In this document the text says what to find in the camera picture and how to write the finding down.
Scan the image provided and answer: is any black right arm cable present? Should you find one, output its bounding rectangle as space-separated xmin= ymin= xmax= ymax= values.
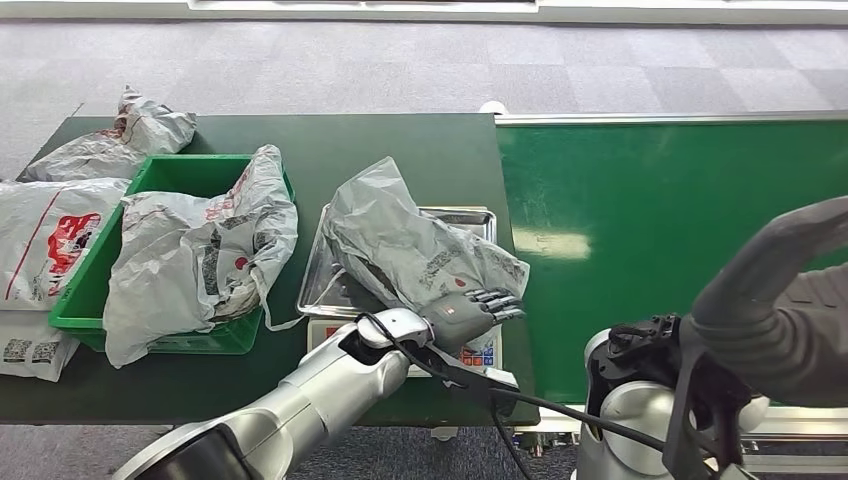
xmin=490 ymin=387 xmax=667 ymax=480

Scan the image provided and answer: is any large white printed package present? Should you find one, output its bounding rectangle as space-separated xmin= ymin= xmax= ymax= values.
xmin=102 ymin=144 xmax=303 ymax=370

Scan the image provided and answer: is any white electronic scale body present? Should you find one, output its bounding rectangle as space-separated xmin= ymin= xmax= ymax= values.
xmin=306 ymin=316 xmax=503 ymax=379

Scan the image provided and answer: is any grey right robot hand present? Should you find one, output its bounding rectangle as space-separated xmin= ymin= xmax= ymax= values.
xmin=688 ymin=195 xmax=848 ymax=409

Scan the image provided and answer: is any green plastic bin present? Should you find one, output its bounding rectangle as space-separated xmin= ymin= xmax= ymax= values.
xmin=48 ymin=154 xmax=296 ymax=356

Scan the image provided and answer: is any green conveyor belt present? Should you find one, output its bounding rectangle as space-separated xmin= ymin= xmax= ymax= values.
xmin=496 ymin=121 xmax=848 ymax=407

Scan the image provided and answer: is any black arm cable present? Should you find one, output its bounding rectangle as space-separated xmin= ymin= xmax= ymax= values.
xmin=356 ymin=311 xmax=495 ymax=399
xmin=490 ymin=387 xmax=667 ymax=480

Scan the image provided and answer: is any plain grey plastic package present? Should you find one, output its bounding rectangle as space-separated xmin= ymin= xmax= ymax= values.
xmin=322 ymin=156 xmax=531 ymax=316

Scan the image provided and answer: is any white package with QR codes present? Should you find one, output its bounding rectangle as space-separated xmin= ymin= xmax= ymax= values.
xmin=0 ymin=311 xmax=81 ymax=384

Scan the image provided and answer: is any dark green table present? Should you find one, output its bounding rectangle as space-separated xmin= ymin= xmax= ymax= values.
xmin=0 ymin=113 xmax=539 ymax=427

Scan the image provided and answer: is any crumpled grey-white package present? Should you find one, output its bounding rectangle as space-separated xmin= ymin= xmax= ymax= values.
xmin=19 ymin=86 xmax=198 ymax=183

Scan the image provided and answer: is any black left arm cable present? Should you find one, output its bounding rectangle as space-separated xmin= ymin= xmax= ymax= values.
xmin=356 ymin=311 xmax=495 ymax=399

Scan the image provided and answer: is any steel scale tray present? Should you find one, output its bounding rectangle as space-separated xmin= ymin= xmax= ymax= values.
xmin=296 ymin=205 xmax=498 ymax=319

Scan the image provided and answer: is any white package with red print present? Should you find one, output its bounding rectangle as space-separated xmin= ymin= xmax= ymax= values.
xmin=0 ymin=178 xmax=130 ymax=313

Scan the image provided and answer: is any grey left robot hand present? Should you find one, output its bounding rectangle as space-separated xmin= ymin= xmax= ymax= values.
xmin=418 ymin=288 xmax=526 ymax=356

